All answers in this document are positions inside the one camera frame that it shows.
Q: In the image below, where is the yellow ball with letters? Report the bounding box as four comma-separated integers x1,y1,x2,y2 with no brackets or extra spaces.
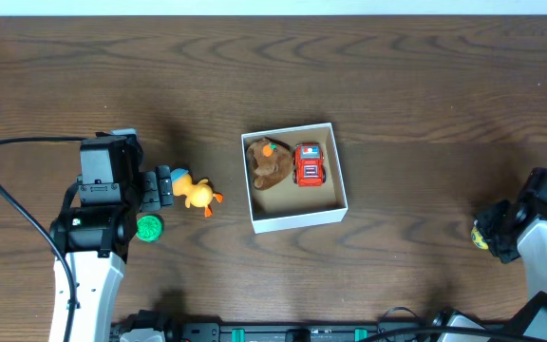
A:
471,225,489,250

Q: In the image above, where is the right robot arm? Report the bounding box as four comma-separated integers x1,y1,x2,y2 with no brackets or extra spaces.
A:
433,167,547,341

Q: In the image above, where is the brown plush bear toy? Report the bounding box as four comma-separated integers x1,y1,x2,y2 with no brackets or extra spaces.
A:
247,138,293,191

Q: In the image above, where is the green round toy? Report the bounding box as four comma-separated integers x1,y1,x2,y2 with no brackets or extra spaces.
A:
136,215,164,242

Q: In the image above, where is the white cardboard box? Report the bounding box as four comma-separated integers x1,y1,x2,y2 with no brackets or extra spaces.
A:
241,123,349,234

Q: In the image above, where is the orange duck toy blue cap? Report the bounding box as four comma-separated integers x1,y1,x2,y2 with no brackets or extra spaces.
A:
171,168,224,218

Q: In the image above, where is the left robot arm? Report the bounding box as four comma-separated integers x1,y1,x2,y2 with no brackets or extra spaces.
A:
49,129,174,341

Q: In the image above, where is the red toy truck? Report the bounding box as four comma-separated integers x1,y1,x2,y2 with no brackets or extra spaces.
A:
292,142,327,187

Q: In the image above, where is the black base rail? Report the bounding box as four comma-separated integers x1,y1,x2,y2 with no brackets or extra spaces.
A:
109,309,445,342

